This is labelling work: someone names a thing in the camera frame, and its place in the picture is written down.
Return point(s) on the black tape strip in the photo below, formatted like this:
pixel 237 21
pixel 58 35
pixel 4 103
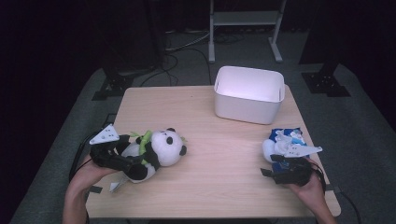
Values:
pixel 96 189
pixel 333 188

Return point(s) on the white wet wipe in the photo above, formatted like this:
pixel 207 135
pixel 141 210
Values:
pixel 281 143

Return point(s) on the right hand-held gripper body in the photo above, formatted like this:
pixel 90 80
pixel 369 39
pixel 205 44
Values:
pixel 295 172

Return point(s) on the white plastic bin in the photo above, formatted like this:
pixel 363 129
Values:
pixel 249 93

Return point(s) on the black stand base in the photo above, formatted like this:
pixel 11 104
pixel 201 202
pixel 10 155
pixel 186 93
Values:
pixel 325 83
pixel 113 85

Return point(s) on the blue wet wipes packet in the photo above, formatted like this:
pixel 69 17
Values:
pixel 299 137

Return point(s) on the person's left hand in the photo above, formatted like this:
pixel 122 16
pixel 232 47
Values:
pixel 90 174

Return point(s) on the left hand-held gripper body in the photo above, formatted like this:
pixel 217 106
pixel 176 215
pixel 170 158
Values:
pixel 106 135

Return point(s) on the white metal stand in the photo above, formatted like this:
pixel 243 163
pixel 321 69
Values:
pixel 243 18

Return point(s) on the panda plush toy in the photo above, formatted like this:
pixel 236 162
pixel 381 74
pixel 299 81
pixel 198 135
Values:
pixel 166 149

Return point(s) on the person's right hand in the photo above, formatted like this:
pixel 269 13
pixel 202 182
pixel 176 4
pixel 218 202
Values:
pixel 311 191

